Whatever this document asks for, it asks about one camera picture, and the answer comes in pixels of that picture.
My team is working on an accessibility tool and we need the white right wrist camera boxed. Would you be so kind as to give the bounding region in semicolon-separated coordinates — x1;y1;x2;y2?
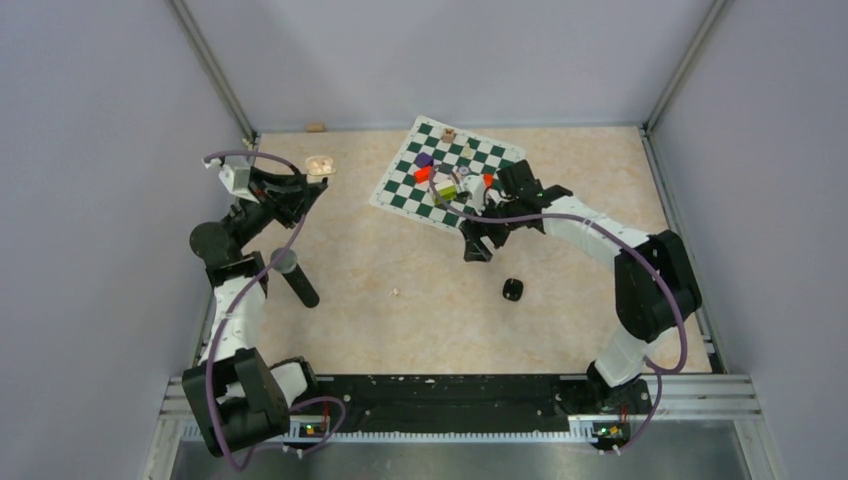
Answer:
460;175;488;213

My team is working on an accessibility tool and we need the black earbud charging case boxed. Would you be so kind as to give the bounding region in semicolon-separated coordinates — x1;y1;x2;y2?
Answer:
502;278;524;302

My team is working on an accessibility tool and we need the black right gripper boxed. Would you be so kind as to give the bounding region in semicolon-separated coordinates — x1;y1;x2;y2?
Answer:
459;190;521;262

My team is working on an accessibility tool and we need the green white chessboard mat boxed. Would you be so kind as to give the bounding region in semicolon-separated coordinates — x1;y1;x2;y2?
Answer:
369;115;526;234

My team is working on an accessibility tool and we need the purple toy brick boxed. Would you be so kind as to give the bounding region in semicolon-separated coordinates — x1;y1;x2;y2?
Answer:
414;152;434;169

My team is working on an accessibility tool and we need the white earbud charging case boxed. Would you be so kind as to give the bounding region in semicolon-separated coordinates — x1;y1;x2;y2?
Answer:
305;155;337;177

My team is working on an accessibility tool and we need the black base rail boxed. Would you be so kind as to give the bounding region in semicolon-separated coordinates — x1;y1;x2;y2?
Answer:
258;374;654;437

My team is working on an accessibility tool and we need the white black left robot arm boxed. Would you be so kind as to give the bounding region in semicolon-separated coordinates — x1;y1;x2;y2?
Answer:
182;165;329;458

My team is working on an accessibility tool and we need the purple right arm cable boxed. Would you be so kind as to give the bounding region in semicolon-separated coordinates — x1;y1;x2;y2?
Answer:
427;166;689;455

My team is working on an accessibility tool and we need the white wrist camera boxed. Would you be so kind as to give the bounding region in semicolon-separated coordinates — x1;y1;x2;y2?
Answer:
460;175;488;213
204;157;259;203

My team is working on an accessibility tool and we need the green white toy brick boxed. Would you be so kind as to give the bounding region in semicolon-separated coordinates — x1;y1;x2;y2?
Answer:
435;180;458;201

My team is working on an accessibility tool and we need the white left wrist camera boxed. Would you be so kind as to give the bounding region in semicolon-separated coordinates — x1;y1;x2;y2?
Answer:
204;157;259;203

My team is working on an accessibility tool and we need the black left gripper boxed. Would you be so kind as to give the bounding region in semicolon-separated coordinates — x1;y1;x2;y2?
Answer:
223;165;327;249

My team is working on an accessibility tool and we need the black cylinder on table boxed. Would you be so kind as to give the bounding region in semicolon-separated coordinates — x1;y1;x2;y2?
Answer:
271;248;320;308

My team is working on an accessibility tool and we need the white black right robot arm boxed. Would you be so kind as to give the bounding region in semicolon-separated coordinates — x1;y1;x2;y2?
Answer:
458;160;703;412

